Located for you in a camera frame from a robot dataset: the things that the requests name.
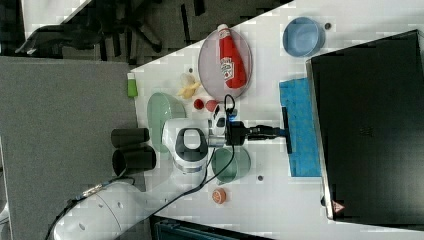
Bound green oval colander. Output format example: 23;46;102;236
147;92;186;153

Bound dark red toy strawberry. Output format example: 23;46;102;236
193;99;204;110

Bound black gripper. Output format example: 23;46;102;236
225;121;284;146

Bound green mug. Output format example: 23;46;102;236
211;146;251;185

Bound black office chair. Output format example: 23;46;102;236
15;0;162;61

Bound orange slice toy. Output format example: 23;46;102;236
212;188;227;204

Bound grey round plate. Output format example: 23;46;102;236
198;29;252;101

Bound blue crate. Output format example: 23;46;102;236
150;216;272;240

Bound light red toy strawberry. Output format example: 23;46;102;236
205;100;218;112

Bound blue bowl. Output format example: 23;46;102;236
282;17;325;57

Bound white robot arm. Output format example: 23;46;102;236
53;118;292;240

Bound toaster oven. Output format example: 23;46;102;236
278;29;424;231

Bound peeled toy banana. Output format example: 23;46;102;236
177;73;201;99

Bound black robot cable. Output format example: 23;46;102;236
44;94;237;240

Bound red ketchup bottle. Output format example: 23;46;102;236
217;24;247;89

